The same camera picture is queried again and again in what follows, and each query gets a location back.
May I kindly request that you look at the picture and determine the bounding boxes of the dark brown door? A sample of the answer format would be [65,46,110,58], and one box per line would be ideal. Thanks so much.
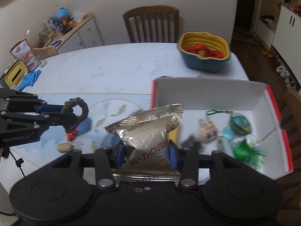
[233,0,266,40]

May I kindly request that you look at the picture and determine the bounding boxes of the black cable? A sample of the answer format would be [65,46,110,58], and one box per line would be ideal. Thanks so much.
[7,149,27,180]

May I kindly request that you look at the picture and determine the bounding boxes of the white shoe cabinet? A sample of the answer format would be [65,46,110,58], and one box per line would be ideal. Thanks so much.
[271,6,301,76]

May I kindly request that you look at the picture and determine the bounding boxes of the green tassel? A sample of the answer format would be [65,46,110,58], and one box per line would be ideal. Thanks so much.
[232,140,267,169]

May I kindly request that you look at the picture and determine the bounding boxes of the silver foil packet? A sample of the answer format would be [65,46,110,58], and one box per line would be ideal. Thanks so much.
[105,103,184,182]

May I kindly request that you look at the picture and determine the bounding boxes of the white cardboard box red edge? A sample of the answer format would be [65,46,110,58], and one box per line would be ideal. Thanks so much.
[150,76,295,179]

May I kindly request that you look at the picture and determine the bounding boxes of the toy block model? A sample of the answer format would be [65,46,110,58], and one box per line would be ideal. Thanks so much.
[45,18,76,37]

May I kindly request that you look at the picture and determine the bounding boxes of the light wooden chair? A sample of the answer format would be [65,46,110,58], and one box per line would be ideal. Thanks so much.
[32,47,59,57]

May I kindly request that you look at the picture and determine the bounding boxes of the pile of strawberries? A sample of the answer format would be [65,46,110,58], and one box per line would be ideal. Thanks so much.
[185,44,224,59]

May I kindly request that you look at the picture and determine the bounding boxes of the black fuzzy item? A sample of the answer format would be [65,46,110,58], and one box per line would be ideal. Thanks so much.
[180,133,204,152]

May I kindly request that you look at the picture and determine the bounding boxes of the bunny charm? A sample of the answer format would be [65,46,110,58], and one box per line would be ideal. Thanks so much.
[199,116,218,144]

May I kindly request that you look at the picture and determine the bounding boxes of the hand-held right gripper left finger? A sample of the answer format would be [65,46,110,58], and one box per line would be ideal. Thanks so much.
[55,142,126,189]

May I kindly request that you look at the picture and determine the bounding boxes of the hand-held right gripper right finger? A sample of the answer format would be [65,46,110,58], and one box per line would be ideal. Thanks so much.
[168,139,236,190]

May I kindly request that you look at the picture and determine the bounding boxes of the clear plastic bag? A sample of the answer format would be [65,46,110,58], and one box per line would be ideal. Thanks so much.
[71,10,85,23]

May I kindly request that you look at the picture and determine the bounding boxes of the brown braided ring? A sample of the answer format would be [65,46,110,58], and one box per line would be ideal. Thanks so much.
[61,98,89,134]

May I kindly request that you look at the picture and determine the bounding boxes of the yellow tissue box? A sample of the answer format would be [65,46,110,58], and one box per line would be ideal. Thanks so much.
[0,60,29,90]

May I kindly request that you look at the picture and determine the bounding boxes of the green round pouch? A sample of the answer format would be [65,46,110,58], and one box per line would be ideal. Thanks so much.
[229,113,251,136]

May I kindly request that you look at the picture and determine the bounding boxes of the patterned doormat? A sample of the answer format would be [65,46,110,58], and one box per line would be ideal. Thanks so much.
[232,27,261,48]

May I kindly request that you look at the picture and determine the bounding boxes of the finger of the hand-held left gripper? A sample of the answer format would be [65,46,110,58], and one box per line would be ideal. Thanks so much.
[0,88,64,115]
[0,111,80,129]

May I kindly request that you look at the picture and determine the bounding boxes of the red yellow charm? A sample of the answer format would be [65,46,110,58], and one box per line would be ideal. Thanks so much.
[66,129,79,142]

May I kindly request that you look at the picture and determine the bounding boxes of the red white snack bag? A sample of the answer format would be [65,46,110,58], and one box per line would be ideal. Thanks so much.
[9,39,40,71]

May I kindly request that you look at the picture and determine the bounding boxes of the beige eraser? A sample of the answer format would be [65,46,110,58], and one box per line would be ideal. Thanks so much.
[58,142,73,153]

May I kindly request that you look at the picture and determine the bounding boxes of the row of white shoes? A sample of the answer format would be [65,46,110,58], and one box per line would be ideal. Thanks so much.
[275,65,298,90]

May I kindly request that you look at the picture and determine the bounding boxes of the dark wooden slatted chair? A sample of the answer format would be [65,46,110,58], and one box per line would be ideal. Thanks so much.
[123,5,179,44]

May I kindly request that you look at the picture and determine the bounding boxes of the blue cloth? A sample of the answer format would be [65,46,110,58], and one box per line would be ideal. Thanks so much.
[17,70,42,91]

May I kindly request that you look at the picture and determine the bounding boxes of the green lanyard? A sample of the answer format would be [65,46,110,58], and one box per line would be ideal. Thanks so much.
[206,109,233,116]

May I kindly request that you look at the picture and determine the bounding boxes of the clear drinking glass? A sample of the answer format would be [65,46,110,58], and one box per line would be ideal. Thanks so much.
[35,53,47,68]

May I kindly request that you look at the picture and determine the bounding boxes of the yellow colander basket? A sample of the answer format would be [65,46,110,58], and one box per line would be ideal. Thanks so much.
[177,31,230,60]

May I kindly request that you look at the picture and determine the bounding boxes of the blue bowl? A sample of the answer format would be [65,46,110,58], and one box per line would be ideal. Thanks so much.
[179,47,231,73]

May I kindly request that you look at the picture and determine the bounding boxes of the blue round toy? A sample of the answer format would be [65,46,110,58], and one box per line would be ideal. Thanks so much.
[55,8,70,21]

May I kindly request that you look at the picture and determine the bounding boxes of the blue cloth pouch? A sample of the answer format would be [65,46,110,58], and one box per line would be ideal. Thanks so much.
[76,118,92,136]

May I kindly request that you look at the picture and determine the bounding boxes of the brown wooden curved-back chair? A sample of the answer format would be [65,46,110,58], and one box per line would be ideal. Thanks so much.
[270,89,301,191]

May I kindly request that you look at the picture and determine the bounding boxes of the white sideboard wooden top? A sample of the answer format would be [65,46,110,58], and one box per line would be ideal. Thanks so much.
[32,14,104,57]

